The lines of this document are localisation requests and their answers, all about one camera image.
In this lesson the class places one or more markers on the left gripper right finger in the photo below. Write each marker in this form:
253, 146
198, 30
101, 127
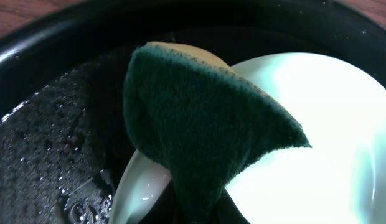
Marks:
226, 212

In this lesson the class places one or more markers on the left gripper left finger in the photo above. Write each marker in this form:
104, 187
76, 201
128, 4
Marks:
165, 210

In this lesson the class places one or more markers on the green sponge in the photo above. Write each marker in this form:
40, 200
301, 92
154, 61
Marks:
201, 121

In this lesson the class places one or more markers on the light green plate front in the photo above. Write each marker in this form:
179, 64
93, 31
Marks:
339, 178

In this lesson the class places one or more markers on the round black tray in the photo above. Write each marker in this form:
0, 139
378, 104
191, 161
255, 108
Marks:
63, 145

